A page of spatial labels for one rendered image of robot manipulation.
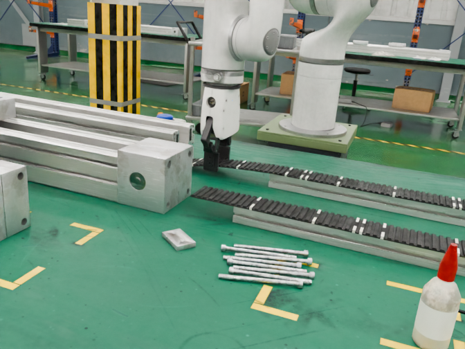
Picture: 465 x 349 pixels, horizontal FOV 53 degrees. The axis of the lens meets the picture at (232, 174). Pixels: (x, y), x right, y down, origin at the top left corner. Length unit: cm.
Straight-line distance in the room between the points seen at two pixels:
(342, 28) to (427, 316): 85
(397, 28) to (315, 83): 709
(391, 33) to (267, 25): 751
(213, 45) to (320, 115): 48
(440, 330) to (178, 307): 28
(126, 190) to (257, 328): 37
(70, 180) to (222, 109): 30
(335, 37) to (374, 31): 710
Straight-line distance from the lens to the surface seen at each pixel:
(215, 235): 72
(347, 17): 123
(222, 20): 89
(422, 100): 561
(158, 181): 77
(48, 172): 90
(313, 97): 127
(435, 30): 833
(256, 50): 85
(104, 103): 421
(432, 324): 54
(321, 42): 125
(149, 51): 964
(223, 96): 90
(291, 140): 126
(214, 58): 90
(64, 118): 111
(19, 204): 73
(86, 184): 85
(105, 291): 59
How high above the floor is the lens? 110
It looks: 19 degrees down
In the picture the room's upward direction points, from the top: 4 degrees clockwise
